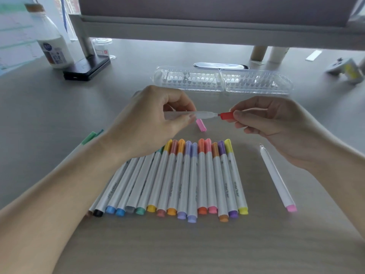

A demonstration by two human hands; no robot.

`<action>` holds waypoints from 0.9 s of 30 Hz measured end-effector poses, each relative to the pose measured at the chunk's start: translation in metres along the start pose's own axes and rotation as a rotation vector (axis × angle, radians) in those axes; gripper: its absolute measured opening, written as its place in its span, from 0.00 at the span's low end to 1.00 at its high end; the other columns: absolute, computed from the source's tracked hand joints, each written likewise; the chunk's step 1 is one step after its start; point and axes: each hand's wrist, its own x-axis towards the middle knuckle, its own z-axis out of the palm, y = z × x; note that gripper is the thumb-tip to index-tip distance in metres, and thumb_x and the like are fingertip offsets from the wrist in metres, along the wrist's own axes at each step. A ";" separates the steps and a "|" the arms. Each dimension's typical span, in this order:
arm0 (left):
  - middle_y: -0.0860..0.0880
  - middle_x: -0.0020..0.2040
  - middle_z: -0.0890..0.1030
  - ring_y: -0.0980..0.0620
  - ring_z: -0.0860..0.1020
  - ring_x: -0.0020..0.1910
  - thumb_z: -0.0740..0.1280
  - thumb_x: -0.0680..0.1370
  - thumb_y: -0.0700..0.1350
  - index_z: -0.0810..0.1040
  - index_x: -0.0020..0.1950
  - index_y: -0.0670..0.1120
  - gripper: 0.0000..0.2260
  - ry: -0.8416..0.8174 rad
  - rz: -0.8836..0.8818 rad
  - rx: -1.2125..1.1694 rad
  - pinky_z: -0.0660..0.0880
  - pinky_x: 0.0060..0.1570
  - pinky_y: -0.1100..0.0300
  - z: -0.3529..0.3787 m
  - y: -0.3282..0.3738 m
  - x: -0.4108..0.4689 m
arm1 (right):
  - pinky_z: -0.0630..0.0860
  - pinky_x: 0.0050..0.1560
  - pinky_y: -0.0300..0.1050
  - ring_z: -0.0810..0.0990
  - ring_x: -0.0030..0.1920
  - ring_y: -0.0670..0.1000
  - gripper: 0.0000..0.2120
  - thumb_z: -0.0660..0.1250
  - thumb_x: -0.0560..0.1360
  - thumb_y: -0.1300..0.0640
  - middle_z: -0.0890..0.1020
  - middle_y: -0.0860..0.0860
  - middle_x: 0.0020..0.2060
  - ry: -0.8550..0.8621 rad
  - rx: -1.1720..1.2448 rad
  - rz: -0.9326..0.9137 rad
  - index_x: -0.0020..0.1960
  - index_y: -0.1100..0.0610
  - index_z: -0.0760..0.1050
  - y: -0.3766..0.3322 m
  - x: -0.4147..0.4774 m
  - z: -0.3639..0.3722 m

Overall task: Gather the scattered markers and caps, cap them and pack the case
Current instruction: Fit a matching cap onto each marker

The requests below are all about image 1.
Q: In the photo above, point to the clear plastic marker case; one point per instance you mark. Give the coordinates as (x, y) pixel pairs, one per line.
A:
(194, 81)

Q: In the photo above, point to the yellow marker cap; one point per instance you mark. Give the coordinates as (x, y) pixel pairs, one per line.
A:
(168, 145)

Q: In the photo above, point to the dusty-pink-ended white marker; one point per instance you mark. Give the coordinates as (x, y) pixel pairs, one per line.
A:
(166, 185)

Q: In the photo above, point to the light-pink-ended white marker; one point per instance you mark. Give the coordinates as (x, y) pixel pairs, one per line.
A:
(278, 179)

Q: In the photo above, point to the black rectangular power bank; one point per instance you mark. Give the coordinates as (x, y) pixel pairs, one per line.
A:
(87, 68)

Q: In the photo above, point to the purple marker cap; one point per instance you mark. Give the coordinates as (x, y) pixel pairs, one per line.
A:
(221, 147)

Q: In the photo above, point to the grey desk shelf riser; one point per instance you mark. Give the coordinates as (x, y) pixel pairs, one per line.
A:
(199, 31)

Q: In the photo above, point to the mint-ended white marker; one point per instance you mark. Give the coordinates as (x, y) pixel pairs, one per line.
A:
(149, 185)

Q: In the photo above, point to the light-pink marker cap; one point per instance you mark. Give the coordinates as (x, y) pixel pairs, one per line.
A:
(201, 125)

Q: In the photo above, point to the tan-ended white marker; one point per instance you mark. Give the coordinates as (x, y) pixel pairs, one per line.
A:
(90, 211)

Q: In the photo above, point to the yellow-green marker cap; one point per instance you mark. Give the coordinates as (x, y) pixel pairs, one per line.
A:
(228, 146)

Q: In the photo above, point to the crimson-ended white marker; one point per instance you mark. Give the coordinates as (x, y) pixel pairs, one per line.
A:
(202, 114)

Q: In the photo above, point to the small clear jar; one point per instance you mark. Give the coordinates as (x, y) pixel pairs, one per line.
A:
(102, 48)

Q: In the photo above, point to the mint marker cap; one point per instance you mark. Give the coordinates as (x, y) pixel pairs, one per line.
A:
(160, 150)

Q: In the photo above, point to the copper marker cap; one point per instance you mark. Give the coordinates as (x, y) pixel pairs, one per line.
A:
(215, 149)

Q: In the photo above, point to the brown paper cup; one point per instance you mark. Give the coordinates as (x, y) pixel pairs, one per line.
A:
(259, 53)

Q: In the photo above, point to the white paper slip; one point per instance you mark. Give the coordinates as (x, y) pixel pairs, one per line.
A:
(313, 55)

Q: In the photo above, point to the periwinkle marker cap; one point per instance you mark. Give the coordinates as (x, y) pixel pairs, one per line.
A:
(194, 149)

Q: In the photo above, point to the red-orange marker cap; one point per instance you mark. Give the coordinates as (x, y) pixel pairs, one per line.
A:
(201, 145)

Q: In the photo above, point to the person's left hand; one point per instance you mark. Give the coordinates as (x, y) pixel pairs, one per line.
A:
(142, 125)

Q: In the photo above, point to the orange-tipped white marker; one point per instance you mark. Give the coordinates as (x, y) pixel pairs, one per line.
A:
(175, 185)

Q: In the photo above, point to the person's left forearm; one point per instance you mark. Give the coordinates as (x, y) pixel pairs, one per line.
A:
(48, 208)

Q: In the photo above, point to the red-tipped white marker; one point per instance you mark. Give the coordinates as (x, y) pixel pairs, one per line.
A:
(202, 185)

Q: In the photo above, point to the pink-ended white marker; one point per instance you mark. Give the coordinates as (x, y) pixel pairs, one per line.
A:
(210, 185)

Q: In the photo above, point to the lavender marker cap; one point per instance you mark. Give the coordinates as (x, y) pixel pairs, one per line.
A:
(188, 148)

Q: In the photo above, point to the white and yellow controller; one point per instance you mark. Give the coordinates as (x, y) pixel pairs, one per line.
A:
(343, 69)

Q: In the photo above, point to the pink marker cap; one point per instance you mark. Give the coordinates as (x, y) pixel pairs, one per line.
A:
(208, 145)

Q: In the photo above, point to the copper-ended white marker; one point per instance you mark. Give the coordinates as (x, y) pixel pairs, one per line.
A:
(220, 191)

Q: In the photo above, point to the purple-ended white marker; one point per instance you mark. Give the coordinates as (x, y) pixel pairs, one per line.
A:
(228, 188)

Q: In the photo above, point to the yellow-green-tipped white marker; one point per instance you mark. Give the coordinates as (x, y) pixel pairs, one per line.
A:
(236, 185)

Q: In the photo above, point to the white milk bottle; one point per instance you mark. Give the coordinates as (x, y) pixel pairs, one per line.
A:
(55, 51)

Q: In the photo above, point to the black-ended white marker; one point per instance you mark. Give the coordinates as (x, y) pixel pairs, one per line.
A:
(111, 188)

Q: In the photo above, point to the sky-blue-ended white marker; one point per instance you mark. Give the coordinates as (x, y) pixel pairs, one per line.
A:
(129, 191)
(122, 188)

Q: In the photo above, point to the small white sachet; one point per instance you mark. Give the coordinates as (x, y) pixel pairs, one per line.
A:
(257, 62)

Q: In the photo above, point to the person's right hand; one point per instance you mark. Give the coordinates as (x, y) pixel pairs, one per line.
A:
(285, 128)

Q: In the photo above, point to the white paper cup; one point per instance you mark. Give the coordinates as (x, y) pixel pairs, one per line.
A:
(278, 55)

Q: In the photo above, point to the lavender-ended white marker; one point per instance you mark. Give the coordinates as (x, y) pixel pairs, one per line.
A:
(184, 188)

